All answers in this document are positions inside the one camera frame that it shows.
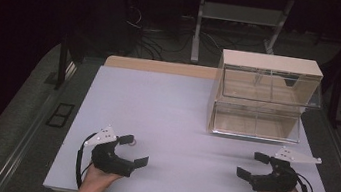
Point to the person's left hand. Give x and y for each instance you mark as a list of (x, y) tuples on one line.
[(96, 181)]

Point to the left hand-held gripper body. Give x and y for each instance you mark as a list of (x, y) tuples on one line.
[(105, 159)]

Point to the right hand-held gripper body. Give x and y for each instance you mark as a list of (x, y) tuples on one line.
[(281, 180)]

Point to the clear plastic drawer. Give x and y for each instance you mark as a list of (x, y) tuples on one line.
[(270, 88), (255, 123)]

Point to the white metal desk frame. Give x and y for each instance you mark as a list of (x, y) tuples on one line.
[(240, 14)]

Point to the wooden drawer cabinet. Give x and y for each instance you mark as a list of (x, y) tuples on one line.
[(270, 62)]

